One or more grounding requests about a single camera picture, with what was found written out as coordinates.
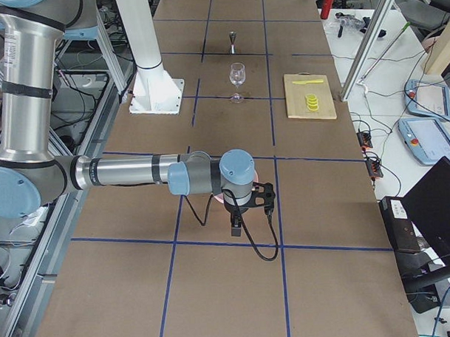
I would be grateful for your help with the wooden block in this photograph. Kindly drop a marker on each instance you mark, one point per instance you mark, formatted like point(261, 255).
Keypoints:
point(439, 56)

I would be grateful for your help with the steel double jigger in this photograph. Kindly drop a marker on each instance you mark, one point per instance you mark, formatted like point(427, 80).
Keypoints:
point(232, 39)

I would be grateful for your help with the pink bowl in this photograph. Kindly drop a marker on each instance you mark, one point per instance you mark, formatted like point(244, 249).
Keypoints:
point(219, 197)

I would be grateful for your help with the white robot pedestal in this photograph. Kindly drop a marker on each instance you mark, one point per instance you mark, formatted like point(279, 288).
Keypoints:
point(155, 91)

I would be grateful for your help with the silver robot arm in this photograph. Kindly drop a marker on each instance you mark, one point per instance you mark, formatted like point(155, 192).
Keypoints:
point(31, 175)

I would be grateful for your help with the near blue teach pendant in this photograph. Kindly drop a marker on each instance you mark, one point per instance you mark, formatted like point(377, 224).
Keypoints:
point(426, 138)

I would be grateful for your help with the aluminium frame post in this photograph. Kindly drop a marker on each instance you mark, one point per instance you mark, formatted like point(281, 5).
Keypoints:
point(370, 36)

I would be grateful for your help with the orange black connector far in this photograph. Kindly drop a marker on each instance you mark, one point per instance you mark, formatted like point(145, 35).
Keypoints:
point(364, 140)

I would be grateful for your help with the yellow plastic knife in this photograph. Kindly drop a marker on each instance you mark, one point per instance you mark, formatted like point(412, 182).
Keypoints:
point(311, 81)

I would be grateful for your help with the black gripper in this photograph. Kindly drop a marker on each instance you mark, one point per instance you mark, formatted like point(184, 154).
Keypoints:
point(235, 212)

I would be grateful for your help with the black box with label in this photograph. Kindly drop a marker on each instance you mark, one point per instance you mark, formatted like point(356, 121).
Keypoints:
point(399, 228)

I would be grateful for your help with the orange black connector near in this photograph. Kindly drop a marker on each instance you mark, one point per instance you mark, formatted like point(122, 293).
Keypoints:
point(373, 164)

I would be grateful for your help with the red fire extinguisher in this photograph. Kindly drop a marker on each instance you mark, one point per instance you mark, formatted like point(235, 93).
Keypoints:
point(325, 9)

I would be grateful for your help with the orange black connector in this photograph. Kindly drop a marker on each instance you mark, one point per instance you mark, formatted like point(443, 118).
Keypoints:
point(373, 164)
point(364, 140)

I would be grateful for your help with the black monitor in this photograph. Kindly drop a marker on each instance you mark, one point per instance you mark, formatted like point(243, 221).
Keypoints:
point(427, 205)

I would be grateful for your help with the blue teach pendant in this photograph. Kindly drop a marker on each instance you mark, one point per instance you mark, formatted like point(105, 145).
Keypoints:
point(426, 138)
point(428, 99)

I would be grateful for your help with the far blue teach pendant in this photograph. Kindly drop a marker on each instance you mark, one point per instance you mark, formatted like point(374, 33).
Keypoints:
point(428, 99)

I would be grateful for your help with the clear wine glass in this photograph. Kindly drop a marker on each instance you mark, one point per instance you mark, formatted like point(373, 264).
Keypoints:
point(237, 78)

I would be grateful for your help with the metal grabber stick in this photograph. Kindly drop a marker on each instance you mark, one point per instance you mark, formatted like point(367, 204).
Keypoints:
point(360, 81)

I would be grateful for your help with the bamboo cutting board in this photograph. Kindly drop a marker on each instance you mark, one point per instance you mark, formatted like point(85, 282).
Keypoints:
point(296, 101)

